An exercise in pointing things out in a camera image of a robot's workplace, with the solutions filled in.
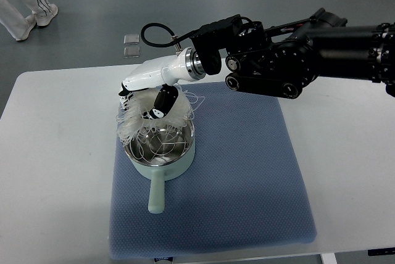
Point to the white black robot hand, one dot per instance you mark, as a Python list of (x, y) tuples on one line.
[(164, 72)]

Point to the white vermicelli bundle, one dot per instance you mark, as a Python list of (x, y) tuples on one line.
[(133, 126)]

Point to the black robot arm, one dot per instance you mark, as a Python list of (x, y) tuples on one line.
[(281, 61)]

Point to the mint green steel pot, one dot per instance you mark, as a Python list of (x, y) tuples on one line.
[(160, 155)]

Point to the upper metal floor plate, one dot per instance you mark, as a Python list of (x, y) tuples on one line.
[(131, 39)]

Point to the blue textured mat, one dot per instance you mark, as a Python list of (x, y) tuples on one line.
[(244, 188)]

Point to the person in white clothes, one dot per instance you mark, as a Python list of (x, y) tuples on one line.
[(20, 26)]

